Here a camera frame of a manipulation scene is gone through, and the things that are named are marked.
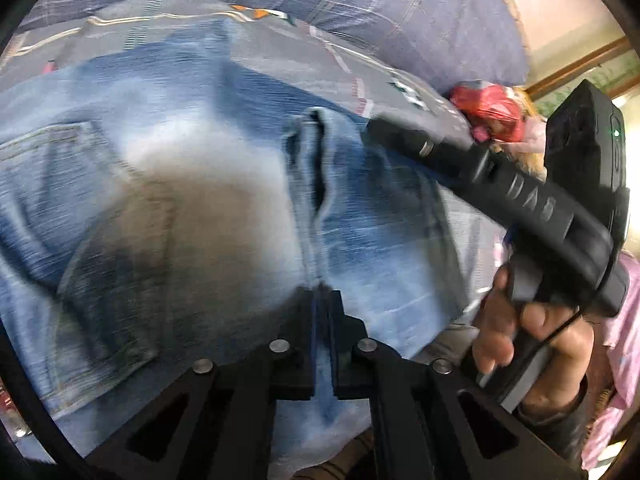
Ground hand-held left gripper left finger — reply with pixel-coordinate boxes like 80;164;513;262
85;287;319;480

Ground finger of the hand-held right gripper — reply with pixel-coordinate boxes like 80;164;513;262
364;114;489;194

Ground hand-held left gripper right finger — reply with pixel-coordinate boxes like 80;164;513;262
327;290;587;480

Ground blue denim pants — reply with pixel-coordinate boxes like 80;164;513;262
0;17;467;472

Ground person's right forearm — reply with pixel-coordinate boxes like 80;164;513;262
515;379;602;472

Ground person's right hand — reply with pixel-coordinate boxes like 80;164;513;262
472;262;609;416

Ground clear plastic bag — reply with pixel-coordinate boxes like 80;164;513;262
492;87;549;182

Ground red plastic bag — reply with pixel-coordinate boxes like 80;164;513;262
449;82;527;144

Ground wooden framed panel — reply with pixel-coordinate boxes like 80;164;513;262
525;35;640;107

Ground grey printed bed sheet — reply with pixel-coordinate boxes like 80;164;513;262
0;0;507;322

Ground pink cloth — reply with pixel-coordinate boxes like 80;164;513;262
580;250;640;472

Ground thin black cable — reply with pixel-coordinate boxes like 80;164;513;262
525;310;587;357

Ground thick black cable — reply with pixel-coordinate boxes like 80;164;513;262
0;329;103;472

